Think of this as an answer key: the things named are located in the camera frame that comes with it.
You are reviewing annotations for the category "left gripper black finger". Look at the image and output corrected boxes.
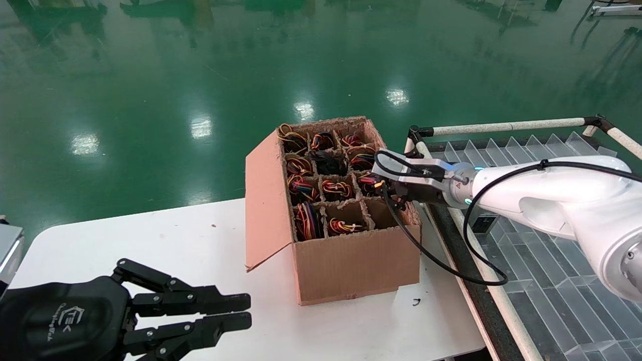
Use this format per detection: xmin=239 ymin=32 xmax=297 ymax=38
xmin=122 ymin=311 xmax=252 ymax=360

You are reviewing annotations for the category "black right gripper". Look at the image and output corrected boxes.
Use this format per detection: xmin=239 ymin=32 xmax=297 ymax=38
xmin=382 ymin=179 xmax=449 ymax=210

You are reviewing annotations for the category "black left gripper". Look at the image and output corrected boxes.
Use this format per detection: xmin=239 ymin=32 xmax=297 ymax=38
xmin=0 ymin=258 xmax=251 ymax=361

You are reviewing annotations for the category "brown cardboard divider box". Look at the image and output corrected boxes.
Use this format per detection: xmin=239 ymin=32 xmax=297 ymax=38
xmin=244 ymin=116 xmax=423 ymax=306

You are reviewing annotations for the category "white metal stand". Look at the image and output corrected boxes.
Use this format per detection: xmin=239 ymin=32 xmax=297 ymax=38
xmin=589 ymin=3 xmax=642 ymax=17

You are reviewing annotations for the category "power supply with black cables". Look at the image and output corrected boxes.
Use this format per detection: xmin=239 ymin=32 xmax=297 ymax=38
xmin=310 ymin=150 xmax=349 ymax=176

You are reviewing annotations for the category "power supply with purple cables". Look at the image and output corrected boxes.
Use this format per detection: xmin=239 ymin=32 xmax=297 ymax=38
xmin=293 ymin=202 xmax=324 ymax=241

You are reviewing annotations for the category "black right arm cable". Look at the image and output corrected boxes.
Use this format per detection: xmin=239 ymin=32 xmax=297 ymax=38
xmin=374 ymin=149 xmax=642 ymax=286

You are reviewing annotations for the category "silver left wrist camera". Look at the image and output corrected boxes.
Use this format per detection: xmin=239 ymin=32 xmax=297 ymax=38
xmin=0 ymin=223 xmax=24 ymax=296

